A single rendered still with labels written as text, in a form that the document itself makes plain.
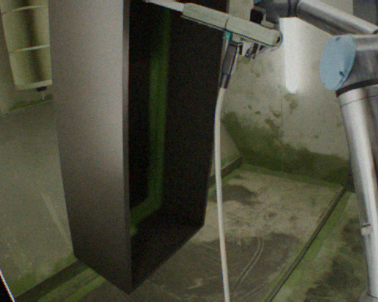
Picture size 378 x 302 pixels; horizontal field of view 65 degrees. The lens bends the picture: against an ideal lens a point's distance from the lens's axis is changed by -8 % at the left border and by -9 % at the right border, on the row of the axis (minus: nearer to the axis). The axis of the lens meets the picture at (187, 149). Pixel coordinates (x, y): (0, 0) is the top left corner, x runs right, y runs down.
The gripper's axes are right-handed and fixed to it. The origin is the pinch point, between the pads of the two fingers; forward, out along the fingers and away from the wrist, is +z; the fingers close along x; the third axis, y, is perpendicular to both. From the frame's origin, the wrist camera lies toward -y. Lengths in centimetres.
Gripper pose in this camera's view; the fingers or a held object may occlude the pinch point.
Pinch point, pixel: (235, 36)
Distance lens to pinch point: 96.2
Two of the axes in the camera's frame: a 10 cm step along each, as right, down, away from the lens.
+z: -5.3, 3.2, -7.8
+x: -8.1, -4.6, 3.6
